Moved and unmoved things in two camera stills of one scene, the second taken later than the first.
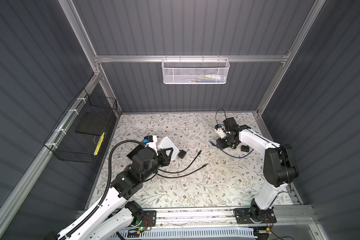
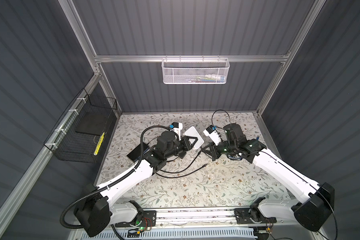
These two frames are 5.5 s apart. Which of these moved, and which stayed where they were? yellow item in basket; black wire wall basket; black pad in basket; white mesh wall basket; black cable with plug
Moved: black cable with plug
Stayed: white mesh wall basket; yellow item in basket; black wire wall basket; black pad in basket
